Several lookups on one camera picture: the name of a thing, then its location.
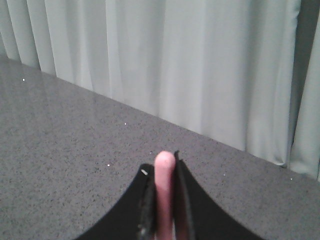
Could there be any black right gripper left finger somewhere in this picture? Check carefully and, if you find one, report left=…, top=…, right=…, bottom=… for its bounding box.
left=78, top=163, right=157, bottom=240

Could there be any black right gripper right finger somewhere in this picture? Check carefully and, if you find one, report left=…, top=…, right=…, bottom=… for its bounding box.
left=173, top=150, right=261, bottom=240

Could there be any pale green curtain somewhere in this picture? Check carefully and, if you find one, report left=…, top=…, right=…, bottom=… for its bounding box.
left=0, top=0, right=320, bottom=180

